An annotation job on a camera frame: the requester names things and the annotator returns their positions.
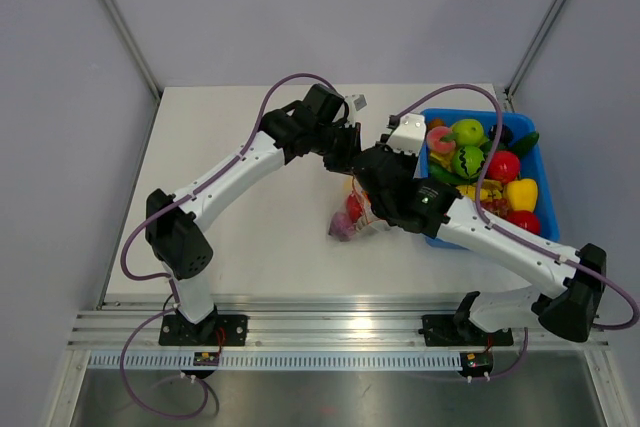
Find clear zip top bag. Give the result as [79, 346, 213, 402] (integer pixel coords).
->
[327, 176, 391, 242]

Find purple toy onion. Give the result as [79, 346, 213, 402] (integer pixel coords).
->
[328, 212, 356, 242]

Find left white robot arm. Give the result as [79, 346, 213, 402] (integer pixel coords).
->
[145, 84, 366, 347]

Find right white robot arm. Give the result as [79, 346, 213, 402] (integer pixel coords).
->
[350, 145, 606, 343]

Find small green toy pepper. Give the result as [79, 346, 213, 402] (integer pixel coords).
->
[428, 164, 468, 186]

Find yellow toy mushroom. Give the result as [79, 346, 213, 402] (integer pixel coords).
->
[428, 152, 454, 170]

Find pink toy peach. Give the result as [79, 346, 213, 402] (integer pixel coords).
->
[425, 126, 457, 154]

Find brown toy fruit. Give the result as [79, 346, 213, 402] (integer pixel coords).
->
[427, 118, 447, 131]

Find green striped toy watermelon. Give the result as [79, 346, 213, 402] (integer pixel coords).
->
[451, 146, 486, 179]

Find green toy apple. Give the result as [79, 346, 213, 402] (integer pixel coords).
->
[451, 118, 485, 147]

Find yellow toy corn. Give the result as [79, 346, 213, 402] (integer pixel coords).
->
[457, 179, 503, 202]

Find blue plastic bin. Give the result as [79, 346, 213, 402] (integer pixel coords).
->
[422, 108, 560, 242]

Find dark red toy grapes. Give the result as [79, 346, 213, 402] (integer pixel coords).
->
[481, 198, 510, 219]

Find red toy apple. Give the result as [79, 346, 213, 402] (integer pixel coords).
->
[486, 150, 521, 184]

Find dark toy avocado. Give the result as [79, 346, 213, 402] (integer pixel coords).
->
[488, 124, 514, 145]

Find yellow toy bell pepper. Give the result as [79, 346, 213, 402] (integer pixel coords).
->
[504, 178, 538, 212]

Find green toy cucumber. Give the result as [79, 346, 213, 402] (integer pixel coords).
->
[509, 131, 540, 159]

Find red toy tomato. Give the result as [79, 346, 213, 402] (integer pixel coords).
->
[506, 210, 541, 235]

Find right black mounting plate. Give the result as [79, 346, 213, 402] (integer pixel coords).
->
[418, 314, 514, 347]

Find black mounting plate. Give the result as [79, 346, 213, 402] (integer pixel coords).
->
[158, 314, 248, 347]
[418, 314, 514, 347]

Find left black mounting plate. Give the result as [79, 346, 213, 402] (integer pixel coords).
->
[158, 314, 248, 347]

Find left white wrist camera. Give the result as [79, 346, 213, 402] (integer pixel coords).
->
[345, 94, 367, 112]

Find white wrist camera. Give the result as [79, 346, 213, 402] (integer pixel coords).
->
[345, 94, 367, 112]
[386, 113, 427, 156]

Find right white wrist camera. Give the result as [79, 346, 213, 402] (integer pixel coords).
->
[386, 113, 427, 156]

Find white slotted cable duct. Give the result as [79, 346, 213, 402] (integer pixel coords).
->
[88, 350, 462, 372]

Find aluminium rail base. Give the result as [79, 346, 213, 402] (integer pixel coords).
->
[67, 294, 606, 351]

